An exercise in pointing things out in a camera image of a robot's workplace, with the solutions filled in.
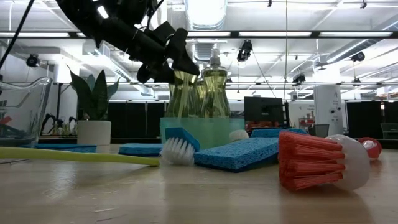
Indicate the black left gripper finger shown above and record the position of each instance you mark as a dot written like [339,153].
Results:
[182,56]
[155,74]

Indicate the blue rectangular sponge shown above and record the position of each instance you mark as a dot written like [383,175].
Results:
[140,150]
[276,132]
[236,154]
[62,147]

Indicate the pink toothbrush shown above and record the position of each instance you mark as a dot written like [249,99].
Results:
[311,165]

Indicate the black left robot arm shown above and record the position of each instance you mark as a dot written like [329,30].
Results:
[102,25]

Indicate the black partition panel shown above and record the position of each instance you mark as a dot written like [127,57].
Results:
[136,119]
[363,119]

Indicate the translucent green mat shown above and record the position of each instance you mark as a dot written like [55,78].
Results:
[214,133]

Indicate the snake plant in white pot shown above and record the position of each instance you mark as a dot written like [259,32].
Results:
[93,133]

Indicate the black computer monitor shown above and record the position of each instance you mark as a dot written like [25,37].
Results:
[264,110]

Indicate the clear plastic bin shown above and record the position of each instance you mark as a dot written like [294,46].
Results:
[37,109]

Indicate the white pillar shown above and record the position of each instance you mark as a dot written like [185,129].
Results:
[328,109]

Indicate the silver ventilation duct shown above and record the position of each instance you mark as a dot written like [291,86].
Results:
[205,12]

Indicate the black aluminium table frame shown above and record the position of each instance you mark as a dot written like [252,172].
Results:
[130,140]

